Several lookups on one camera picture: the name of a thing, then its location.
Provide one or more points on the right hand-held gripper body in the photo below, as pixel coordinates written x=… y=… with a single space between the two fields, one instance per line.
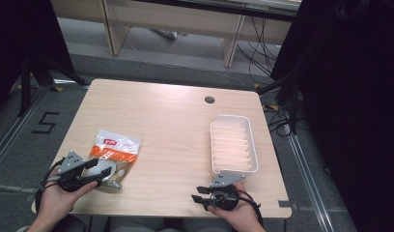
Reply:
x=224 y=192

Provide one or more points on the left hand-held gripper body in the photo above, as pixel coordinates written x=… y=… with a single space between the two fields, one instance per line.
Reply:
x=70 y=171

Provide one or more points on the orange and clear snack bag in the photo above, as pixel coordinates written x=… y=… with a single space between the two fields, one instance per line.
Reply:
x=116 y=153

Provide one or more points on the white plastic basket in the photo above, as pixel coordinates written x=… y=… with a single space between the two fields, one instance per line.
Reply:
x=233 y=144

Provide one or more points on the person's right hand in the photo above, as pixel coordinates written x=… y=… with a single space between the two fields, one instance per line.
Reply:
x=240 y=210

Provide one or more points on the person's left hand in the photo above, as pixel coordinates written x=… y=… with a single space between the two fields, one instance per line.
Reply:
x=60 y=200

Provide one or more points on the black metal stand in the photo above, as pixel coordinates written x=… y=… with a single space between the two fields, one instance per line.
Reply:
x=287 y=100
x=37 y=79

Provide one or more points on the black curtain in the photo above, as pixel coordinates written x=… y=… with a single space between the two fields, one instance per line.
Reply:
x=349 y=106
x=22 y=45

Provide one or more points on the light wooden desk frame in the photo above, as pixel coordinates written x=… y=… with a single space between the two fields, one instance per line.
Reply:
x=172 y=22

